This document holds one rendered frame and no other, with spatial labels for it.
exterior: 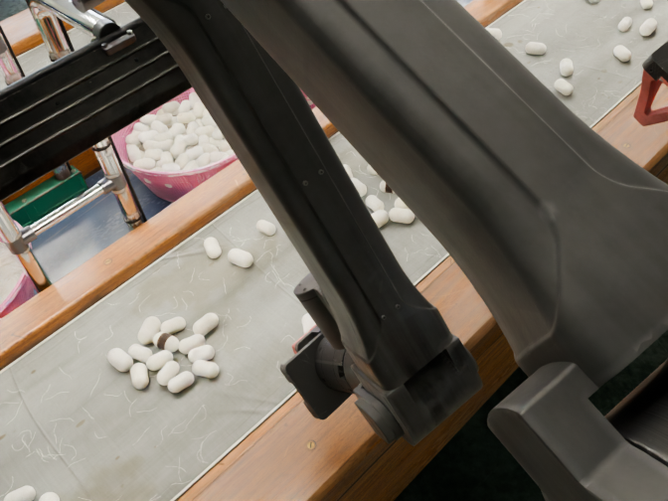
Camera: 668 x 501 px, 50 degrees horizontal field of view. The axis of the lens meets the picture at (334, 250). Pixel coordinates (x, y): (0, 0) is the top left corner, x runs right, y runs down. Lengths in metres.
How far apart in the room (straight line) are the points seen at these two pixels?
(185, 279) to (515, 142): 0.79
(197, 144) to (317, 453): 0.62
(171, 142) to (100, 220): 0.17
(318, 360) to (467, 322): 0.24
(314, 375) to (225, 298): 0.30
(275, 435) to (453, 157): 0.60
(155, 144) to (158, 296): 0.33
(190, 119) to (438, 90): 1.04
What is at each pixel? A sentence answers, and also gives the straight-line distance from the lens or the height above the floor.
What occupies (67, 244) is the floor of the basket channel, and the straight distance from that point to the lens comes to 1.20.
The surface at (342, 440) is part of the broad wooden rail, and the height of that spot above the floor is 0.76.
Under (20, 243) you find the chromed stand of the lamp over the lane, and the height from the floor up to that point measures 0.84.
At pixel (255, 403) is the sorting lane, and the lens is 0.83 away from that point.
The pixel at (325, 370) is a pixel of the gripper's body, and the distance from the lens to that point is 0.65.
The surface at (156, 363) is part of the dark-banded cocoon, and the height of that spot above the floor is 0.76.
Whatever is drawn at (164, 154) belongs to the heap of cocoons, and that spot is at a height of 0.74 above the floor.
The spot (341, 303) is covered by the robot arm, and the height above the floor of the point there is 1.08.
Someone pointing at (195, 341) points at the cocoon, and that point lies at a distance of 0.88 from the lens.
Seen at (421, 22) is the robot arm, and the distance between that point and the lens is 0.23.
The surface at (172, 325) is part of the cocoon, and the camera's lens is 0.91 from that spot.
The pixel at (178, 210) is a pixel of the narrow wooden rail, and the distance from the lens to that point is 1.04.
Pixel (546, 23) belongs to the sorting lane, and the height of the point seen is 0.74.
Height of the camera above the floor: 1.44
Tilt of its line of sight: 47 degrees down
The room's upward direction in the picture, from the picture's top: 9 degrees counter-clockwise
